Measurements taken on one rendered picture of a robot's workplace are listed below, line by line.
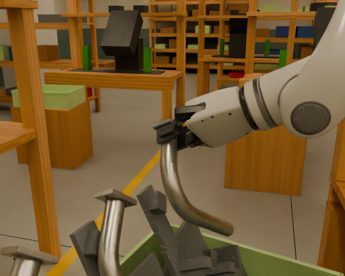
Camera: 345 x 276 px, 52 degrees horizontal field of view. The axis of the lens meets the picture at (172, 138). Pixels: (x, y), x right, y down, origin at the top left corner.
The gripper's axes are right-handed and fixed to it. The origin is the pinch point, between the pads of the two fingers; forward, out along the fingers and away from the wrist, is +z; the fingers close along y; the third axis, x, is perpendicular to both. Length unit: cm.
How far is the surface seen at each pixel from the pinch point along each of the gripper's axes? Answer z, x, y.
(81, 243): 10.3, 19.5, 9.5
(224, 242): 4.8, 11.8, -28.2
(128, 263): 21.1, 16.5, -14.2
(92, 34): 280, -410, -211
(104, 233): 6.4, 18.6, 9.0
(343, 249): -8, -1, -107
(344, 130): -24, -33, -74
